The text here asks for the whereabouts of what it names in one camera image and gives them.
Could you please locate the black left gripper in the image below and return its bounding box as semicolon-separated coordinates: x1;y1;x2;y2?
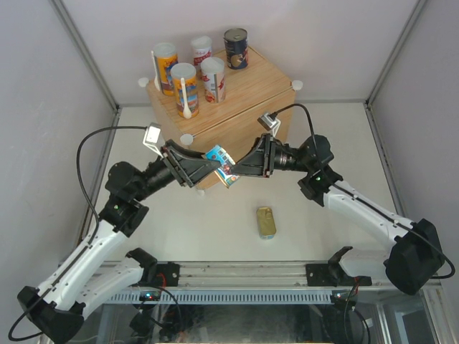
132;140;220;203

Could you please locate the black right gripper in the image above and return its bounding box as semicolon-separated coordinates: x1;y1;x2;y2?
226;134;312;179

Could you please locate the teal rectangular tin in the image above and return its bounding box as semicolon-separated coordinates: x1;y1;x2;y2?
205;145;239;188

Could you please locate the blue rectangular spam tin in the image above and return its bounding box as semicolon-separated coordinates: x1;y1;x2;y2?
256;207;277;239

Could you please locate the orange can with white spoon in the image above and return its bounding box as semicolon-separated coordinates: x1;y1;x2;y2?
171;62;199;119

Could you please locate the orange tall can with spoon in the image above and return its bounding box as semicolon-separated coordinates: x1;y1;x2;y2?
151;42;178;96

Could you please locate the white red tall can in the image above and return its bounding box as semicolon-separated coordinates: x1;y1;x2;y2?
191;36;212;71

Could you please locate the silver round tin can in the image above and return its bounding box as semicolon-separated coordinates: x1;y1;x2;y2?
224;28;248;70

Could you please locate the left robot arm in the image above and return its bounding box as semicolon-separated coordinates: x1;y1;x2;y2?
17;140;221;343

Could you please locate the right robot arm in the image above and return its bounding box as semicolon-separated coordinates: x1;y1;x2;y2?
231;134;448;295

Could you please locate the wooden box counter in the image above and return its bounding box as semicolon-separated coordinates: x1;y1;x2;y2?
146;47;295;161

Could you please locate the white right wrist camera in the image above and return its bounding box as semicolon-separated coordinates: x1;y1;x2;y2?
257;113;281;137

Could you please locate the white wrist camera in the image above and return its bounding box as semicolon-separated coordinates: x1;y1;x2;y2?
143;123;162;157
257;113;281;137

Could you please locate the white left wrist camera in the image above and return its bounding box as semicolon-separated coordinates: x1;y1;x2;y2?
143;123;162;157

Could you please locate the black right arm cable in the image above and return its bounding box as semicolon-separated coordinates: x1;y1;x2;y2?
272;103;456;280

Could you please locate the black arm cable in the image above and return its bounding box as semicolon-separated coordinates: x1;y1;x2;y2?
7;125;150;341
272;103;456;280

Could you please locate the black left base bracket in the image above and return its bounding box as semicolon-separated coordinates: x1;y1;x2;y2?
133;262;180;288

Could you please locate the black base bracket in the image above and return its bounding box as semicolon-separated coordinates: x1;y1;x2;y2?
306;263;344;287
133;262;180;288

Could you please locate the aluminium frame rail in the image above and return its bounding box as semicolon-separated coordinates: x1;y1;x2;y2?
89;260;440;287

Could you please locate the black right base bracket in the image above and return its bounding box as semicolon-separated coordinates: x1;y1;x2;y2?
306;263;344;287

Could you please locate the grey perforated cable tray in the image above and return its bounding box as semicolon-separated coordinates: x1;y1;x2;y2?
105;290;333;305

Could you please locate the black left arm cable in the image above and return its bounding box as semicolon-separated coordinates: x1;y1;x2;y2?
7;125;150;341

